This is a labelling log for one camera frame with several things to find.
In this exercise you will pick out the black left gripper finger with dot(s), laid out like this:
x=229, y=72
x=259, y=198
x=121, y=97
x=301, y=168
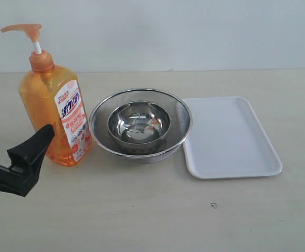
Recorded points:
x=30, y=153

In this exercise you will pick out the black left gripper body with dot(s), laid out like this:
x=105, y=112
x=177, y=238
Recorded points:
x=19, y=179

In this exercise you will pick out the orange pump soap bottle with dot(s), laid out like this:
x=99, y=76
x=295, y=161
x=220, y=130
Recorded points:
x=51, y=95

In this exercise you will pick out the small stainless steel bowl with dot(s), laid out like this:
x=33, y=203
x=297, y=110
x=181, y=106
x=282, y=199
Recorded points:
x=139, y=122

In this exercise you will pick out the stainless steel mesh colander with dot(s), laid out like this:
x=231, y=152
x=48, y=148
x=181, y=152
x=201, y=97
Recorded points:
x=181, y=125

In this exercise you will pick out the white plastic tray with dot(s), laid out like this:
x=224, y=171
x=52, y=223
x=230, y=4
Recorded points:
x=228, y=141

